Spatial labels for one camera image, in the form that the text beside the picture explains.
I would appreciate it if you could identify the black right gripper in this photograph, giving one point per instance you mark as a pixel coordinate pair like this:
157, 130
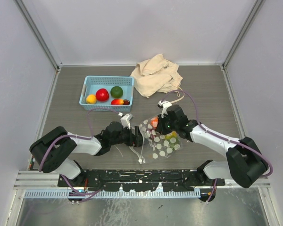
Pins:
160, 127

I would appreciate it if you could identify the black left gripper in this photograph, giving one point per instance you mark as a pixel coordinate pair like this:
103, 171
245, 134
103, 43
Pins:
136, 140

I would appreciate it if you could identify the clear zip top bag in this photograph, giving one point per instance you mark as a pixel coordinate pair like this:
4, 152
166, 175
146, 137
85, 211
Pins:
152, 148

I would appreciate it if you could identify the fake dark purple plum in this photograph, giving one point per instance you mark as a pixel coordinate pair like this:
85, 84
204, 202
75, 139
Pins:
126, 102

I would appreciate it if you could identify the fake red pear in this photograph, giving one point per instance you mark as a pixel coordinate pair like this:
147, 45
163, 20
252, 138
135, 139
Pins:
117, 101

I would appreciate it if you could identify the fake yellow lemon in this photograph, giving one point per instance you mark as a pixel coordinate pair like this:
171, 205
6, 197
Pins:
116, 92

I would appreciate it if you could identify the fake red pomegranate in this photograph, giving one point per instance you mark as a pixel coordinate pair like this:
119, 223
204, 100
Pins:
102, 95

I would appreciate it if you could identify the fake yellow peach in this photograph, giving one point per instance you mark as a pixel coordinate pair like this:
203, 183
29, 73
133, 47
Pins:
91, 99

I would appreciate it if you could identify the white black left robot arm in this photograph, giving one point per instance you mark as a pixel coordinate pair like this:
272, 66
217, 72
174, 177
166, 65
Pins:
52, 150

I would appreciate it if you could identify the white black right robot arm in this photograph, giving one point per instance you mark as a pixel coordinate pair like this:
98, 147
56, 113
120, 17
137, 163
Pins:
244, 162

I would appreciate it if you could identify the fake green orange mango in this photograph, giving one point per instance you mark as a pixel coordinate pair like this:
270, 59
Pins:
172, 140

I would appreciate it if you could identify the light blue perforated basket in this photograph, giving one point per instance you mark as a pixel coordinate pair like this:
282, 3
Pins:
93, 83

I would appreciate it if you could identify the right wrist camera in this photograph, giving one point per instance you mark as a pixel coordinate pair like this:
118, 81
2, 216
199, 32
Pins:
164, 105

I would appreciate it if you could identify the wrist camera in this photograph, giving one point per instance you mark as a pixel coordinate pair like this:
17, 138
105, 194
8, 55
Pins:
125, 120
164, 105

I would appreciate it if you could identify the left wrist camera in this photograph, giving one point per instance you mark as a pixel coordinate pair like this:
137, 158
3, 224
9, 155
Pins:
125, 120

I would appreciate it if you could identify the beige drawstring cloth bag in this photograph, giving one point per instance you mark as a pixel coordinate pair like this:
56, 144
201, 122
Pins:
157, 75

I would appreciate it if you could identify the light blue cable duct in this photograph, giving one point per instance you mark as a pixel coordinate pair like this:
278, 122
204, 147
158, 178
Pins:
65, 193

